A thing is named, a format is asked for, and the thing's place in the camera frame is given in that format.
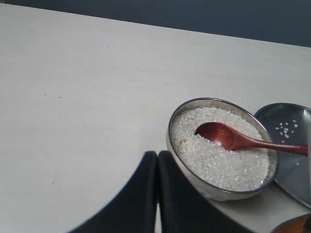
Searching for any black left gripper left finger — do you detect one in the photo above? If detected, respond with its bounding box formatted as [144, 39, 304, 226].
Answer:
[71, 151, 157, 233]

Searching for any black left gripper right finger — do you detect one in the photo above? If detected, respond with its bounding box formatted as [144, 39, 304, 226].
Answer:
[157, 150, 275, 233]

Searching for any red wooden spoon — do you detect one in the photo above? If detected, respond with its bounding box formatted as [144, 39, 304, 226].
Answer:
[195, 122, 308, 156]

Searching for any steel bowl of rice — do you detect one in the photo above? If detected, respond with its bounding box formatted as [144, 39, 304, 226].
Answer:
[166, 98, 279, 201]

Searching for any brown wooden cup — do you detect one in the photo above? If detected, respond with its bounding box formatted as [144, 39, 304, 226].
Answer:
[272, 214, 311, 233]

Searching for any round steel plate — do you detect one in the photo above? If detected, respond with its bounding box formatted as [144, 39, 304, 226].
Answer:
[255, 103, 311, 208]

